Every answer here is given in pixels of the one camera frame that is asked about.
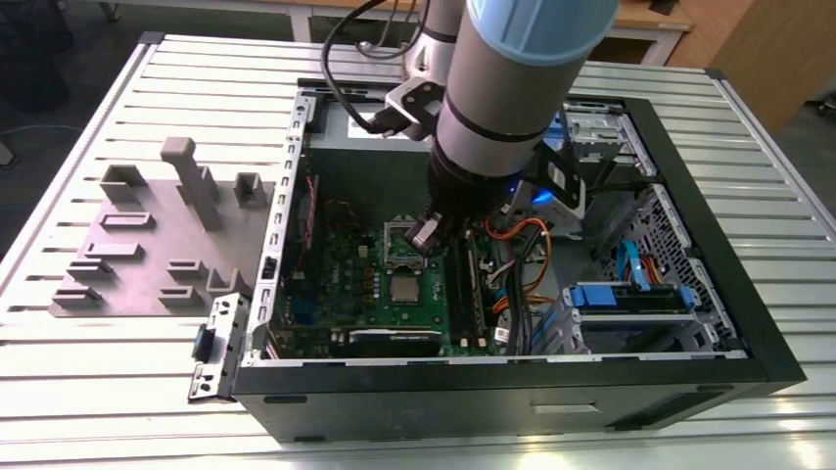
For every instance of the hard disk in blue carrier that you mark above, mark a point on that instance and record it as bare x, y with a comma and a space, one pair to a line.
598, 296

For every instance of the grey power supply unit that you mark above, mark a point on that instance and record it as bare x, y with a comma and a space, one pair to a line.
353, 181

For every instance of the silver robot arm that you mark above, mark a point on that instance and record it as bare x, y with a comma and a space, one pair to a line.
510, 98

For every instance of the black PC case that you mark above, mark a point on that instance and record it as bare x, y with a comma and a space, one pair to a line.
458, 406

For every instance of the brown wooden cabinet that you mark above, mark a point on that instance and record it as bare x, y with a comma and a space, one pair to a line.
771, 59

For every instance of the black chair base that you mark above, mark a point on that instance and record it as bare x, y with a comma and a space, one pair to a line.
825, 105

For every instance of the silver CPU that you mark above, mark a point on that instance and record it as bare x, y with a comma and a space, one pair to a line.
406, 290

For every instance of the blue drive bay latch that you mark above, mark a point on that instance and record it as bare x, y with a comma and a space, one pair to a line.
563, 125

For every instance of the metal disk bay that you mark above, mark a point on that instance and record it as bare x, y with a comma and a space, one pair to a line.
637, 317

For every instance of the CPU socket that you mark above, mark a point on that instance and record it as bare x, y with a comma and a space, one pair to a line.
426, 301

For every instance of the green motherboard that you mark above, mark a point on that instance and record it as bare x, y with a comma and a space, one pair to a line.
346, 254

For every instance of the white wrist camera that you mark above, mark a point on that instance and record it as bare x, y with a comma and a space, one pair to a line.
395, 103

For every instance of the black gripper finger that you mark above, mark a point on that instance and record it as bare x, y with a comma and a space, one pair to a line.
555, 181
423, 237

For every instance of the grey parts rack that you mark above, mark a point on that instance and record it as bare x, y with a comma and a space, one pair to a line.
170, 254

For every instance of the black graphics card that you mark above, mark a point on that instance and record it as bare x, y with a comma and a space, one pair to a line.
393, 343

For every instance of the RAM slot with white clips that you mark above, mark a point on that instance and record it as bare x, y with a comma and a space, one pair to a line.
463, 294

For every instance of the wooden desk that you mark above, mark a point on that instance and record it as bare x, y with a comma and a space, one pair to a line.
654, 22

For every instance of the blue board connector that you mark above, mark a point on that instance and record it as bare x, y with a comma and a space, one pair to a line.
306, 311

